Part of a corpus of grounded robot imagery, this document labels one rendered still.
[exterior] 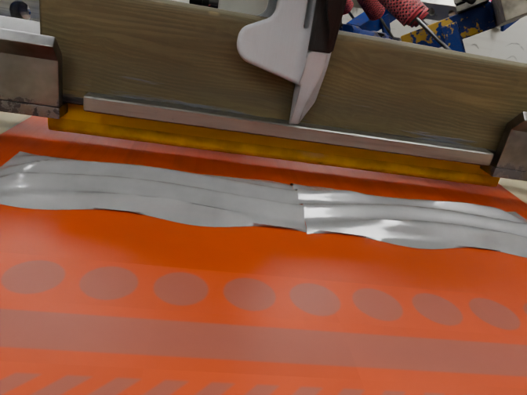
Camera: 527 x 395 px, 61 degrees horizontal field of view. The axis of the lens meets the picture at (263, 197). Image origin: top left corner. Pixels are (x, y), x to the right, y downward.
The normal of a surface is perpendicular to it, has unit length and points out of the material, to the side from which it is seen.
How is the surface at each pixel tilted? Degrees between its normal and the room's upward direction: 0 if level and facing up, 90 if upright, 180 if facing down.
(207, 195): 30
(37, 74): 90
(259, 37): 83
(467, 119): 90
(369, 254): 0
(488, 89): 90
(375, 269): 0
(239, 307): 0
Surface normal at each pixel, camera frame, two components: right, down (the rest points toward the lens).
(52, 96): 0.09, 0.42
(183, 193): 0.12, -0.54
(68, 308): 0.17, -0.90
